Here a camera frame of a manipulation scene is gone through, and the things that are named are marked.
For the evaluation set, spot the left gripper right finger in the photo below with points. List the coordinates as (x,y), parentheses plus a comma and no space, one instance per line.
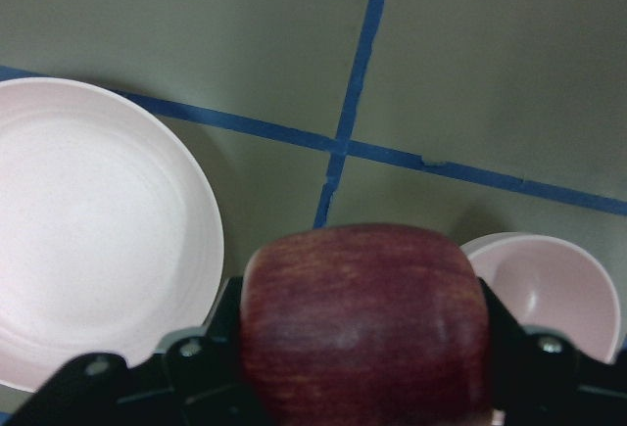
(541,378)

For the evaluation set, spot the pink bowl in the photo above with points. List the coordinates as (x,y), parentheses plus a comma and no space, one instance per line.
(547,282)

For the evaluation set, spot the red apple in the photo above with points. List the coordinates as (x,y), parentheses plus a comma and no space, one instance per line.
(372,324)

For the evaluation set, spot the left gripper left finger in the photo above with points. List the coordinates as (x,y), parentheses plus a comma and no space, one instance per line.
(194,377)

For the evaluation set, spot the pink plate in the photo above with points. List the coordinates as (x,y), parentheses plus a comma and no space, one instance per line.
(111,236)

